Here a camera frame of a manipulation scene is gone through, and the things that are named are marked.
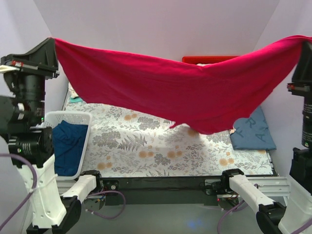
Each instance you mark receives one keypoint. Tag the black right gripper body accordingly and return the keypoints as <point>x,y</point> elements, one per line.
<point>302,88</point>

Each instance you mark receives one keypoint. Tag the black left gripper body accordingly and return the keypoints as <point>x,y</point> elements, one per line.
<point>31,67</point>

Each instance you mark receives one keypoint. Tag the crimson red t shirt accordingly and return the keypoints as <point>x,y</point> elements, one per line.
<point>207,98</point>

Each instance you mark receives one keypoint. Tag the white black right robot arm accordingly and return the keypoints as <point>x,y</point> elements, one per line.
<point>283,205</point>

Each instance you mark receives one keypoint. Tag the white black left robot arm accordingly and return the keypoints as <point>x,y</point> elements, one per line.
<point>30,146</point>

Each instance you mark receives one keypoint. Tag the cream folded shirt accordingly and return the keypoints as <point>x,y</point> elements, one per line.
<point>72,92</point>

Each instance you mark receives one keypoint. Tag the teal folded shirt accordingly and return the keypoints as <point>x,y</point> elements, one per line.
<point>75,100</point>

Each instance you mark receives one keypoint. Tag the grey blue folded shirt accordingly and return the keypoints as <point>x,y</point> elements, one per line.
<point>252,133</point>

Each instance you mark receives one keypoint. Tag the navy blue shirt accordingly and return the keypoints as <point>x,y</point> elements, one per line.
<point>68,142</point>

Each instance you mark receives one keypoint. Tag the red plastic tray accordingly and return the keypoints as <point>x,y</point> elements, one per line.
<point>206,59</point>

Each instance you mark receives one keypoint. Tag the floral patterned table mat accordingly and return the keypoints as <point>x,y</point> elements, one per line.
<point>127,143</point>

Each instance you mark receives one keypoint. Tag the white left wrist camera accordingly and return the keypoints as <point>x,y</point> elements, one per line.
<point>7,68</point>

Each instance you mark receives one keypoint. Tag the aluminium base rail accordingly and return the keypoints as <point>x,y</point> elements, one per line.
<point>180,190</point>

